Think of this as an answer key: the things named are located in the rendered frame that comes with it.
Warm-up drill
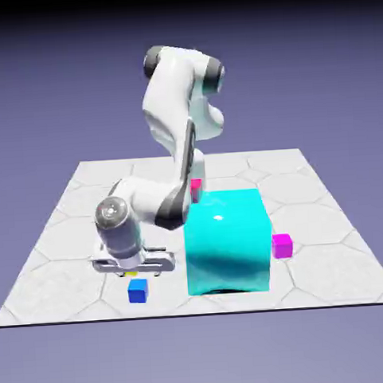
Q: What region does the small magenta cube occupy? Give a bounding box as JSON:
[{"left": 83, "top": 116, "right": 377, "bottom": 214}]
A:
[{"left": 271, "top": 233, "right": 295, "bottom": 260}]

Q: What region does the small pink cube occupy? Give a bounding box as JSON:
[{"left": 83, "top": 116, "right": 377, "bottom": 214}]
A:
[{"left": 190, "top": 178, "right": 204, "bottom": 205}]

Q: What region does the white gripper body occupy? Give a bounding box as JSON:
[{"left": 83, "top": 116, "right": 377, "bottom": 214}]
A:
[{"left": 90, "top": 245, "right": 178, "bottom": 277}]

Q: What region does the small blue cube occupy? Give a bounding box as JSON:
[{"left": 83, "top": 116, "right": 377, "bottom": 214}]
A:
[{"left": 127, "top": 278, "right": 150, "bottom": 305}]

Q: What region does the large cyan box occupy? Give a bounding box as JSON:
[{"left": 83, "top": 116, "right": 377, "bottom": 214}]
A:
[{"left": 181, "top": 186, "right": 277, "bottom": 297}]

